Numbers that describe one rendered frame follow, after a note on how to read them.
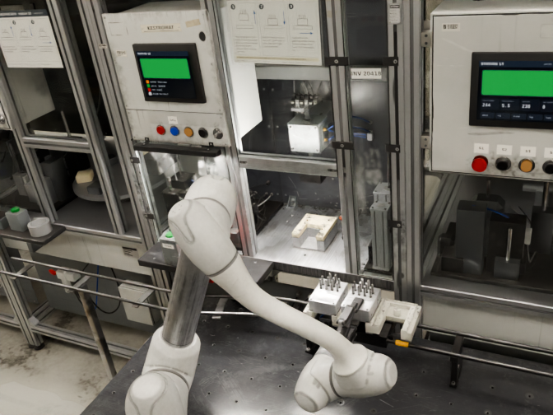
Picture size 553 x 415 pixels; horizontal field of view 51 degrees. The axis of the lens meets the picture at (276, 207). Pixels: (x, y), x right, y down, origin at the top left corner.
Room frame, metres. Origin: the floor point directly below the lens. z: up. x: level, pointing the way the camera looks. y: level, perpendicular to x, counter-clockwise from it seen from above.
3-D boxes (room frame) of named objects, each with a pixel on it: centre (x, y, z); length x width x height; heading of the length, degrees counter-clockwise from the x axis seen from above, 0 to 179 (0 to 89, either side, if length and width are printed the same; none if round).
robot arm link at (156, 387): (1.24, 0.43, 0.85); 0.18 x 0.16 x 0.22; 173
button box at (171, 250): (1.93, 0.41, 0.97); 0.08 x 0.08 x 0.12; 61
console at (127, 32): (2.08, 0.26, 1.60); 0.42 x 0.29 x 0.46; 61
